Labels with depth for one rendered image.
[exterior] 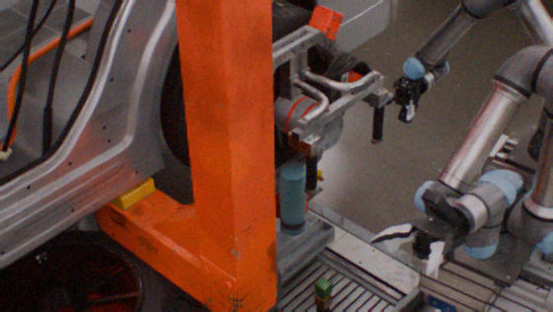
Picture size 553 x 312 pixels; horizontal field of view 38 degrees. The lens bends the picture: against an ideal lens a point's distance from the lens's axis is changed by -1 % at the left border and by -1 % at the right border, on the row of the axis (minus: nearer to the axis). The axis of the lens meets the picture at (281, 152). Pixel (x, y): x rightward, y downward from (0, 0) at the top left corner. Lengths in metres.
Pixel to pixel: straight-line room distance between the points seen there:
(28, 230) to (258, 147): 0.74
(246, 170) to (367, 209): 1.61
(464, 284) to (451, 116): 1.98
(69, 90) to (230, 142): 0.79
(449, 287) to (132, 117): 1.06
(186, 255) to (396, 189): 1.52
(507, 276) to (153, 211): 1.10
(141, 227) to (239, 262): 0.44
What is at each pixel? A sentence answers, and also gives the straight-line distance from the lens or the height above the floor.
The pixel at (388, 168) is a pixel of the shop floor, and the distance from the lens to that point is 3.87.
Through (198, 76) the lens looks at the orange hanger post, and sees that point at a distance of 1.95.
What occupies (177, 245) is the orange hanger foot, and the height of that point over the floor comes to 0.68.
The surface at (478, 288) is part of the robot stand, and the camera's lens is 2.37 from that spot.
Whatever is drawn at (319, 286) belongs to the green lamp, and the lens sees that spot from 2.39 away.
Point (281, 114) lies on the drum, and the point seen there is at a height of 0.88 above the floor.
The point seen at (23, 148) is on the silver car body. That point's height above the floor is 0.81.
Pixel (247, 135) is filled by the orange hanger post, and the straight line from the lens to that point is 2.02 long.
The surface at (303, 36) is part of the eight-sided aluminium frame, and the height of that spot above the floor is 1.11.
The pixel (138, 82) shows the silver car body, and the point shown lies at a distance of 2.46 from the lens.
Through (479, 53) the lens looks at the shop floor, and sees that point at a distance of 4.82.
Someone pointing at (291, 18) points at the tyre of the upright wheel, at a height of 1.15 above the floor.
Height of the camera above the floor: 2.40
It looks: 38 degrees down
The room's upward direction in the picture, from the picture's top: 1 degrees counter-clockwise
